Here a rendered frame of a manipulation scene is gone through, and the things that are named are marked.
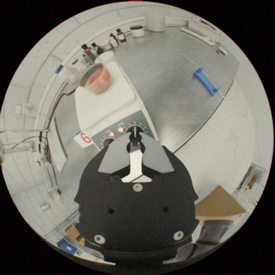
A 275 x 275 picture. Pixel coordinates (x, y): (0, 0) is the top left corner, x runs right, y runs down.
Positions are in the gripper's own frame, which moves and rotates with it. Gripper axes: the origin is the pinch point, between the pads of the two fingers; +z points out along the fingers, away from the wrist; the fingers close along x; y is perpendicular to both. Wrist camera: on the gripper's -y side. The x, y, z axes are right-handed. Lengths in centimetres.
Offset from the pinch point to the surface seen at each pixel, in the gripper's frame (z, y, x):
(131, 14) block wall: 28, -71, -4
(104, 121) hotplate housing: 2.1, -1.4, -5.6
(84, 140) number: 6.9, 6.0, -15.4
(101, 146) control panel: 1.8, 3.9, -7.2
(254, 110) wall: 8, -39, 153
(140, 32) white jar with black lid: 27, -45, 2
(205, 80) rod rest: 8.8, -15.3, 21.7
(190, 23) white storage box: 36, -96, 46
